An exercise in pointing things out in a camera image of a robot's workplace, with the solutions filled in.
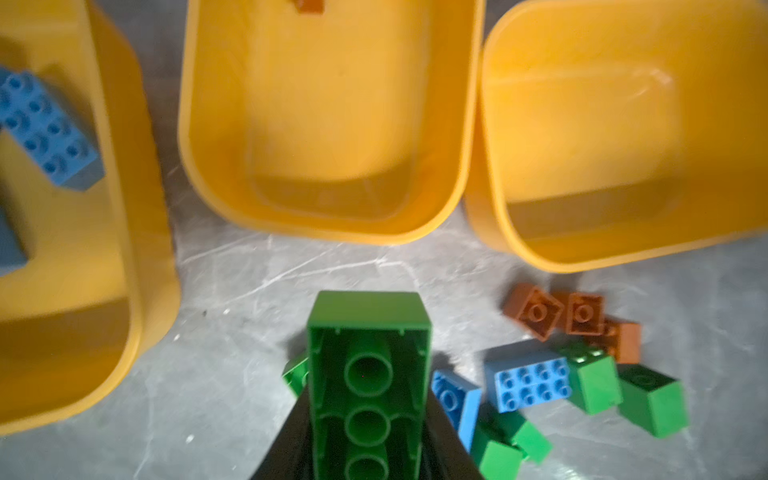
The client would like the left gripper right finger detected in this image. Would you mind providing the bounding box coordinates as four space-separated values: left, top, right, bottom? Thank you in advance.
422 392 483 480

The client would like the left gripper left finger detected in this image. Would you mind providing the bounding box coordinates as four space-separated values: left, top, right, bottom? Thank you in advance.
250 387 314 480

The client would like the green long lego brick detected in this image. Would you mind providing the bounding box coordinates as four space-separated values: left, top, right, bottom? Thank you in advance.
307 291 432 479

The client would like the blue long lego brick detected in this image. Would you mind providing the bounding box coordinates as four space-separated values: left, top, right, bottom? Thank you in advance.
0 210 28 277

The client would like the brown lego small brick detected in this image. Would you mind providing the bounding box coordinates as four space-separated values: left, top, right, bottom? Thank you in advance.
295 0 325 14

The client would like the green lego small brick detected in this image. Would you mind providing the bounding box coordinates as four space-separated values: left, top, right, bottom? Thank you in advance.
470 404 553 479

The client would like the blue flat lego brick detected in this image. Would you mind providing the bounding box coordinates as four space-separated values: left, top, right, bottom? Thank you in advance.
484 350 572 414

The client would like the brown lego brick cluster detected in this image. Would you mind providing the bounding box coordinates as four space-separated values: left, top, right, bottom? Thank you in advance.
502 283 642 365

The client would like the left yellow plastic bin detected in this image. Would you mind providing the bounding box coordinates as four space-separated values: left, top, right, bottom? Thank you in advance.
1 1 180 435

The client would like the yellow plastic bin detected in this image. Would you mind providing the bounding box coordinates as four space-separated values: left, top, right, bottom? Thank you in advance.
1 1 180 435
178 1 486 245
465 1 767 273

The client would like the middle yellow plastic bin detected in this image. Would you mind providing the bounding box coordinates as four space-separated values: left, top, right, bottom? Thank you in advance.
178 1 486 245

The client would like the right yellow plastic bin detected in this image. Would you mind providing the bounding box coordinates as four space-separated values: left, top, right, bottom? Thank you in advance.
465 1 767 273

